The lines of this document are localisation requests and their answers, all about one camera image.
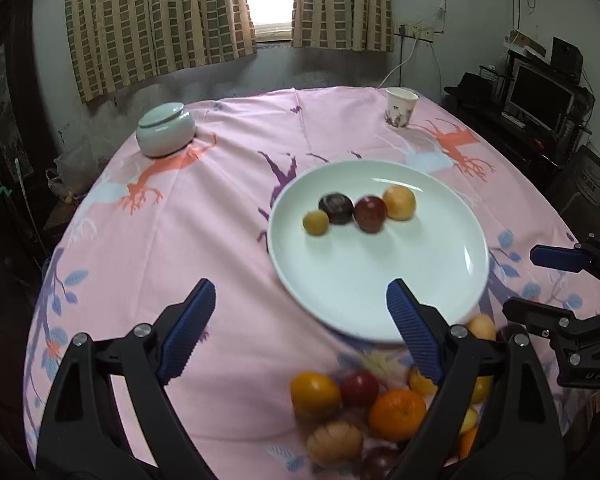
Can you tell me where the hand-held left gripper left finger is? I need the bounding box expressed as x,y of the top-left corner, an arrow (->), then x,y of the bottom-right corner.
35,278 -> 217,480

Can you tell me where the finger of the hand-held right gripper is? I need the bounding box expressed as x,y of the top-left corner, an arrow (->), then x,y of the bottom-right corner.
530,234 -> 600,283
502,297 -> 600,347

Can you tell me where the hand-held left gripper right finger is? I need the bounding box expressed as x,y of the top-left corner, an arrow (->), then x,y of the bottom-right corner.
386,278 -> 567,480

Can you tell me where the white round plate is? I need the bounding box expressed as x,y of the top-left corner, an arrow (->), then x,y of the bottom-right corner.
266,159 -> 491,345

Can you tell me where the orange mandarin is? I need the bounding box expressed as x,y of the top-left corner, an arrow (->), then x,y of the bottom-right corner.
409,367 -> 438,396

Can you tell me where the grey mesh chair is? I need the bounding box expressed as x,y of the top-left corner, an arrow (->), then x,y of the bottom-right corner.
545,145 -> 600,231

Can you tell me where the red tomato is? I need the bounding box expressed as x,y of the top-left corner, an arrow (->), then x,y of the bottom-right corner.
341,370 -> 380,408

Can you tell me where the orange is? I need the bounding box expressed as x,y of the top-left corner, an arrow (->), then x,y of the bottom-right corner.
369,389 -> 427,442
455,425 -> 478,461

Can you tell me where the pink printed tablecloth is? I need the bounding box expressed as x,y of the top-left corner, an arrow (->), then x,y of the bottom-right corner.
22,87 -> 600,480

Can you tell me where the yellow green tomato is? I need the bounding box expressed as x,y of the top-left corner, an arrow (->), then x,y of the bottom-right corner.
470,375 -> 493,405

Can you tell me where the yellow orange tomato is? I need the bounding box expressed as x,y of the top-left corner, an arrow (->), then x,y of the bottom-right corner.
290,371 -> 342,420

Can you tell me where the dark red plum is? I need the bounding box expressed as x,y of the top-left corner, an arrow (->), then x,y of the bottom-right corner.
353,196 -> 388,233

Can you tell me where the black desk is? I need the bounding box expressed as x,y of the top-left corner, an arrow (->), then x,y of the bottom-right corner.
445,50 -> 596,181

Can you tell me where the tan yellow round fruit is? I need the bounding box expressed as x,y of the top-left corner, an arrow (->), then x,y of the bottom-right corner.
382,185 -> 417,222

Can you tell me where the dark purple plum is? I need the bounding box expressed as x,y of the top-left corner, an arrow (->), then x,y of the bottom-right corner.
361,446 -> 403,480
318,192 -> 355,225

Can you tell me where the computer monitor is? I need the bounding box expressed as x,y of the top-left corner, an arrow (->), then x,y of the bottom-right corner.
502,57 -> 588,133

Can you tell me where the black hat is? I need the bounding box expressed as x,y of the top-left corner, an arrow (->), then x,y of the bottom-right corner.
444,72 -> 496,106

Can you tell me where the pale green lidded jar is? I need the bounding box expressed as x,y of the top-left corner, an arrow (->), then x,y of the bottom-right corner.
135,102 -> 197,158

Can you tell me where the clear plastic bag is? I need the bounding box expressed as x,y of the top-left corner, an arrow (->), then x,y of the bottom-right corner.
45,145 -> 106,198

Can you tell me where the black speaker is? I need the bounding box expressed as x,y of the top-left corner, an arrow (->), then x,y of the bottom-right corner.
551,36 -> 584,81

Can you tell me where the printed paper cup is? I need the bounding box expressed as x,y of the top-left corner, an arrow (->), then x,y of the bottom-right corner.
384,87 -> 420,131

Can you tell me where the cardboard box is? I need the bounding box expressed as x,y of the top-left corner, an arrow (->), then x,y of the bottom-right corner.
502,30 -> 548,58

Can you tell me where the white power strip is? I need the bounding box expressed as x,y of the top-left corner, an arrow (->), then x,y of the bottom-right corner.
399,22 -> 436,43

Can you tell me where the checked beige curtain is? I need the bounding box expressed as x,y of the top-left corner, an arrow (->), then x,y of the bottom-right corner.
291,0 -> 396,53
64,0 -> 257,105

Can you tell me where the white cable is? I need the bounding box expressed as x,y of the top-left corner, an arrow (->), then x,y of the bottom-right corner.
377,35 -> 421,88

